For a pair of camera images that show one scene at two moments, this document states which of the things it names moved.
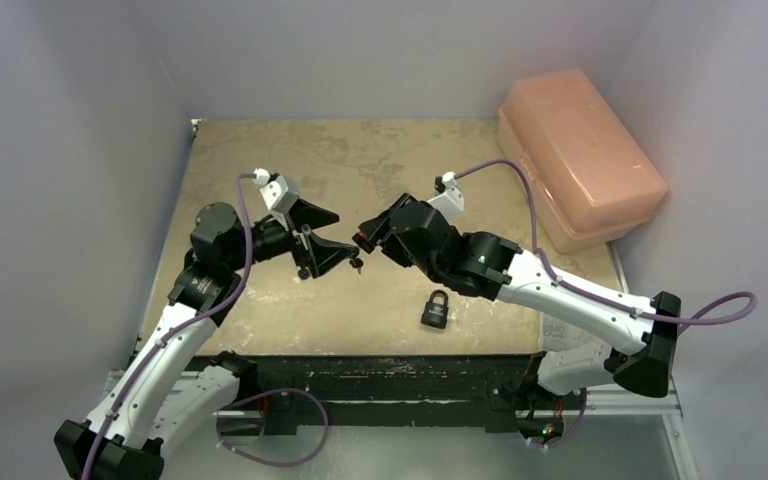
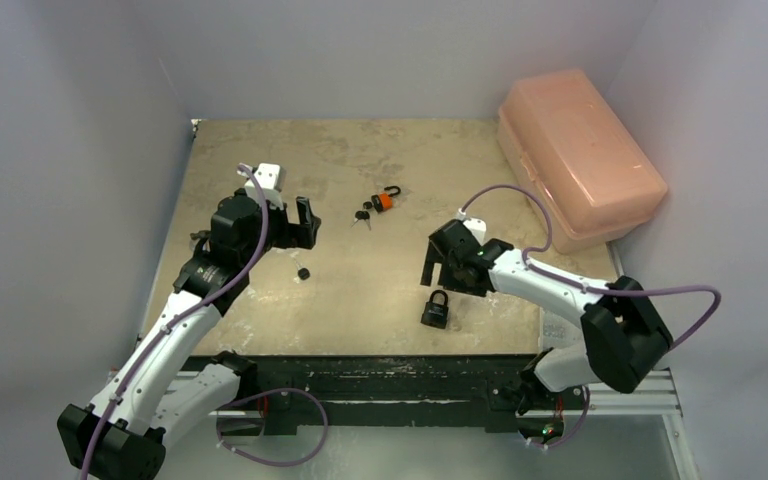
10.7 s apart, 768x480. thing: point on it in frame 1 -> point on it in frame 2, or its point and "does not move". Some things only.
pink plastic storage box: x=592 y=183 does not move
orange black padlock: x=362 y=241 -> x=383 y=201
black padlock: x=436 y=314 does not move
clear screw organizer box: x=555 y=334 does not move
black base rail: x=398 y=393 does not move
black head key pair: x=357 y=263 -> x=362 y=215
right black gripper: x=392 y=228 -> x=440 y=253
